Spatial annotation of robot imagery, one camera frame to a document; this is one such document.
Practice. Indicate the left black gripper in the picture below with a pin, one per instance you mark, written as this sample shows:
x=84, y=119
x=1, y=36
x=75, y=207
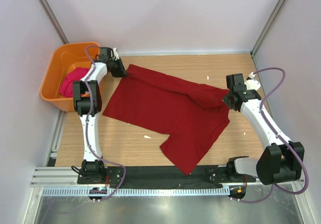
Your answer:
x=122, y=73

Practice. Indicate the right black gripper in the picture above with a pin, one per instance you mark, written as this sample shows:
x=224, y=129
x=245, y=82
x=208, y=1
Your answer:
x=225, y=100

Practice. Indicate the dark red t-shirt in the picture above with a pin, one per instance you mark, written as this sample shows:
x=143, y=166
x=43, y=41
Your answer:
x=192, y=115

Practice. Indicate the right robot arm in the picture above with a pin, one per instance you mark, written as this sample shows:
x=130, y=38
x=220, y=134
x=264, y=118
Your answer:
x=281, y=158

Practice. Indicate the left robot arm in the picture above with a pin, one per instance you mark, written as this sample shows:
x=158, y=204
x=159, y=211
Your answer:
x=88, y=105

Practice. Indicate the orange plastic bin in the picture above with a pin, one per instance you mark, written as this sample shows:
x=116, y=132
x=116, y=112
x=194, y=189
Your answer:
x=64, y=60

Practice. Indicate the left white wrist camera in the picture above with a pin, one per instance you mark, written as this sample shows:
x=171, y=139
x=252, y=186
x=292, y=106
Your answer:
x=114, y=54

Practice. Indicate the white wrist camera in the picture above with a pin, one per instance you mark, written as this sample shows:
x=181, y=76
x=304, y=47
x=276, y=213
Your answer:
x=114, y=54
x=252, y=83

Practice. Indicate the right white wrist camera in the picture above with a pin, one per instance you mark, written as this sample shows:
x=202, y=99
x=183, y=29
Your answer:
x=252, y=83

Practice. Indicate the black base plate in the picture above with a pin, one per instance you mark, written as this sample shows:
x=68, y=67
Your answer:
x=170, y=177

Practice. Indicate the aluminium rail frame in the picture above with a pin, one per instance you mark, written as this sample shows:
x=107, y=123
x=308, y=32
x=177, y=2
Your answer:
x=50, y=176

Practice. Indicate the slotted cable duct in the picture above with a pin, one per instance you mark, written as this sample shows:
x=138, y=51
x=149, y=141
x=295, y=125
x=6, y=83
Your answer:
x=100, y=192

